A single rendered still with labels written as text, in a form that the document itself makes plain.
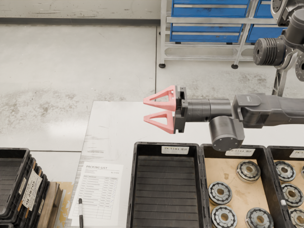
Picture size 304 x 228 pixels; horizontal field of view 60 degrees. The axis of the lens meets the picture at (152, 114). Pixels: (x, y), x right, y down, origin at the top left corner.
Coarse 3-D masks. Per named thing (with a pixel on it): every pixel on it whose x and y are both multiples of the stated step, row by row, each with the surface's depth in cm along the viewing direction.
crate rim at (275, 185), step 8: (208, 144) 119; (200, 152) 116; (264, 152) 117; (272, 176) 109; (208, 200) 102; (280, 200) 102; (208, 208) 102; (280, 208) 100; (208, 216) 98; (208, 224) 96; (288, 224) 96
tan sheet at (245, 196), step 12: (216, 168) 122; (228, 168) 122; (216, 180) 118; (228, 180) 118; (240, 180) 118; (240, 192) 115; (252, 192) 115; (264, 192) 115; (228, 204) 111; (240, 204) 111; (252, 204) 111; (264, 204) 111; (240, 216) 108
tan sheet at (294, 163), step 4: (276, 160) 125; (280, 160) 125; (292, 164) 124; (296, 164) 124; (300, 164) 124; (296, 168) 122; (300, 168) 122; (296, 172) 121; (300, 172) 121; (296, 176) 120; (300, 176) 120; (296, 180) 118; (300, 180) 118; (296, 184) 117; (300, 184) 117; (300, 188) 116; (300, 208) 110
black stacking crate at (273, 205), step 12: (204, 156) 125; (216, 156) 125; (228, 156) 125; (240, 156) 124; (252, 156) 124; (264, 156) 116; (264, 168) 116; (264, 180) 116; (276, 204) 103; (276, 216) 103
